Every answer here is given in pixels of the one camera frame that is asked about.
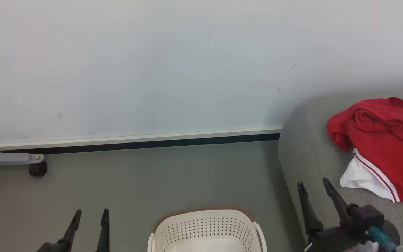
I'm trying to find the black caster wheel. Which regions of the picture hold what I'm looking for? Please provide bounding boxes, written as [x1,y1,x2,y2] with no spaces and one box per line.
[29,162,48,177]

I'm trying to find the grey metal stand leg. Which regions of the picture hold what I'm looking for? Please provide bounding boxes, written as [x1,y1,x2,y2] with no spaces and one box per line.
[0,136,45,167]

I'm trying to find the white baseboard strip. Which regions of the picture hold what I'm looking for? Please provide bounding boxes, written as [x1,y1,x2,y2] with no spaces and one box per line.
[0,127,283,152]

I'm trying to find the white perforated plastic laundry basket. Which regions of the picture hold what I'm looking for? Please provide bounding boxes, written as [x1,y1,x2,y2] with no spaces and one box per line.
[147,206,268,252]

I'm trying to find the grey right gripper green band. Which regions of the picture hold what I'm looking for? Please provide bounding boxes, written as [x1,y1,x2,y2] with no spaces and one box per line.
[297,178,401,252]

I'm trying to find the grey fabric sofa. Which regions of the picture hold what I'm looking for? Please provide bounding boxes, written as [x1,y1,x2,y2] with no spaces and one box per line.
[278,89,403,252]

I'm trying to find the red sports garment white trim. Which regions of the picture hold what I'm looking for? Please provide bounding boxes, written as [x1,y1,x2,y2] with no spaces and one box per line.
[327,97,403,203]

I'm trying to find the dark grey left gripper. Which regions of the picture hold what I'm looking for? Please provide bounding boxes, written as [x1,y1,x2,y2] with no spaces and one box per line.
[36,208,111,252]

